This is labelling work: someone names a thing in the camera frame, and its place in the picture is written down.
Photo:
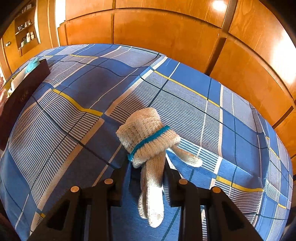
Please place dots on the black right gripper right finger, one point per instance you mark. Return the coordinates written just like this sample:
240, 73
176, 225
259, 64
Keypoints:
205, 213

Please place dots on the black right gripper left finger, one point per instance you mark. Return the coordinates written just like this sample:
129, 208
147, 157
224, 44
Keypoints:
85, 211

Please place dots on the white knit glove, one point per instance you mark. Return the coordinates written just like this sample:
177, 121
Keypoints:
146, 139

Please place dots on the blue plaid bed sheet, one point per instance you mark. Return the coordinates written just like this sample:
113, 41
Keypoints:
66, 134

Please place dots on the wooden door with shelves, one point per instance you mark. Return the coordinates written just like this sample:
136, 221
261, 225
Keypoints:
30, 27

